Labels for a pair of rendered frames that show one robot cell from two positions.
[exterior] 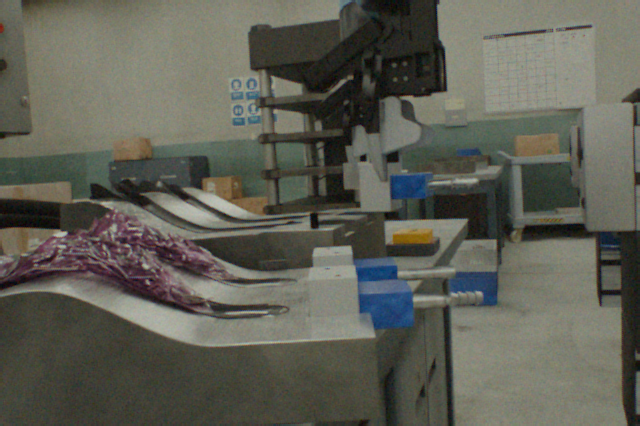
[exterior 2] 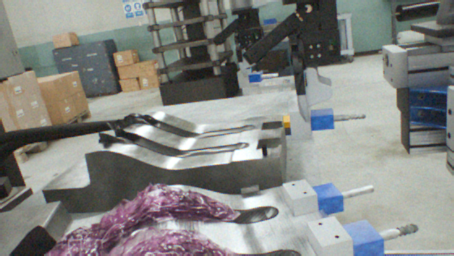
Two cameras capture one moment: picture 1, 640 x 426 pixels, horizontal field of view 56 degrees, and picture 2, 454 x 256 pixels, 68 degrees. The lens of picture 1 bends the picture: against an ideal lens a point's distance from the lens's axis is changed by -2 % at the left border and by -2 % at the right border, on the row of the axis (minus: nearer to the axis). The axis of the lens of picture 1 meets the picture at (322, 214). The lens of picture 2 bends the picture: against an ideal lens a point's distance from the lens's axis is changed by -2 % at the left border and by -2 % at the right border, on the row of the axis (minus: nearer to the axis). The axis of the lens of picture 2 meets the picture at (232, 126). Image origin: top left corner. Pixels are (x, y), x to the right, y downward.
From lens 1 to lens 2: 0.24 m
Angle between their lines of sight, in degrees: 14
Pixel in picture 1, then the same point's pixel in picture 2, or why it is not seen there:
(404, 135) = (321, 94)
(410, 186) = (323, 122)
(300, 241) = (258, 165)
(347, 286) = (346, 245)
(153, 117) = (74, 18)
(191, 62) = not seen: outside the picture
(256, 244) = (228, 168)
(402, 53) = (318, 40)
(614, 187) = not seen: outside the picture
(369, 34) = (291, 25)
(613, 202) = not seen: outside the picture
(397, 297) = (375, 244)
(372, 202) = (299, 134)
